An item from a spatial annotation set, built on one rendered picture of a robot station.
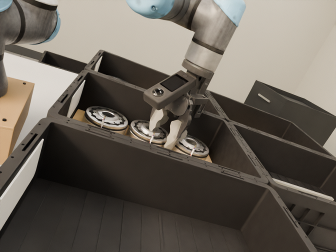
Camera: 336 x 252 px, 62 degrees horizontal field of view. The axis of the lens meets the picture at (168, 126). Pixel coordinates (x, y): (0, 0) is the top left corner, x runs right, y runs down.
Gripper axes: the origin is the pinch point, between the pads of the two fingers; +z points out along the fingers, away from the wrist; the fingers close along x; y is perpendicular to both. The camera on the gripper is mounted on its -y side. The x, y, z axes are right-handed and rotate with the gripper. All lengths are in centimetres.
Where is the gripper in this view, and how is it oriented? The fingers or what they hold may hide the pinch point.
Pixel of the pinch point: (157, 141)
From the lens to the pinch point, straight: 67.2
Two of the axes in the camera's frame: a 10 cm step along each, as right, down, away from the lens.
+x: -7.0, -5.4, 4.7
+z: -4.0, 8.4, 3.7
